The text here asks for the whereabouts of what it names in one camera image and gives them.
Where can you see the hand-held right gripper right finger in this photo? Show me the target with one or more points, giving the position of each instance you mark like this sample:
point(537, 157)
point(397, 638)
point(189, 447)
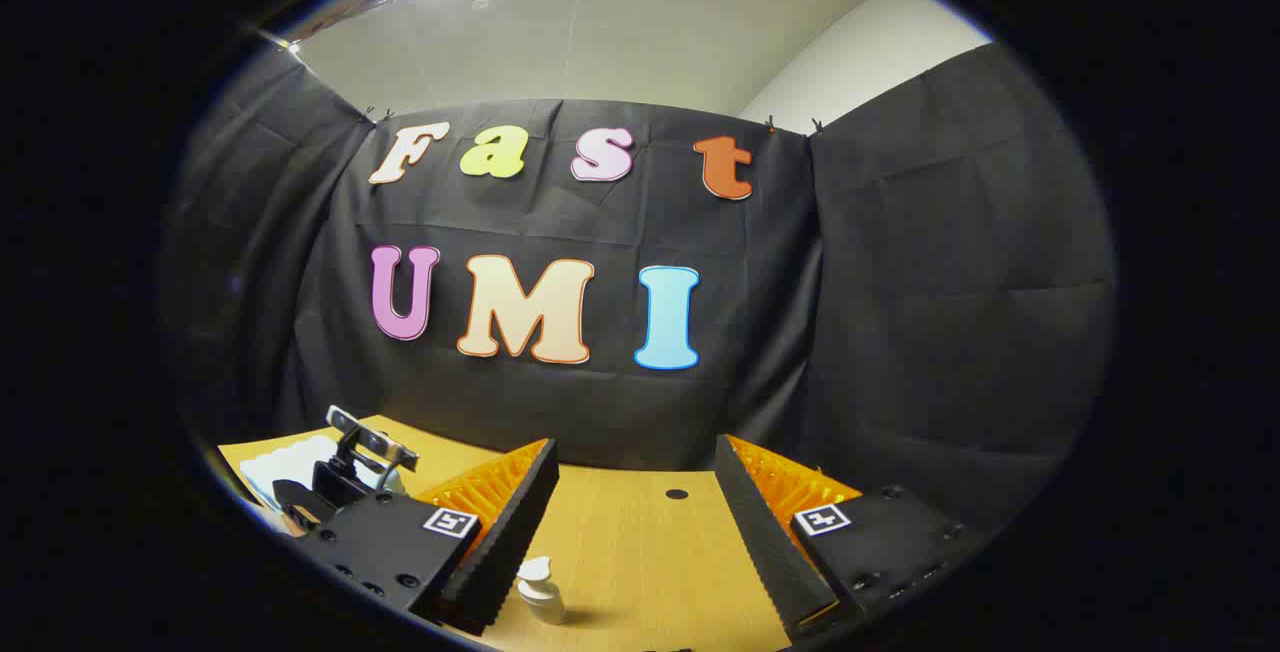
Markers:
point(765, 552)

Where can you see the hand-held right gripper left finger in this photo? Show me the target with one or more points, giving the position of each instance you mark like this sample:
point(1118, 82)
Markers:
point(510, 542)

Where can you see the white pump bottle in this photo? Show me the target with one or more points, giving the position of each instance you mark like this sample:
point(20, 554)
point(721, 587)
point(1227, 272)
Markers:
point(542, 597)

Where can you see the black backdrop cloth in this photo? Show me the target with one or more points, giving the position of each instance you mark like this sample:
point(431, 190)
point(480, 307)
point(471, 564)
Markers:
point(900, 332)

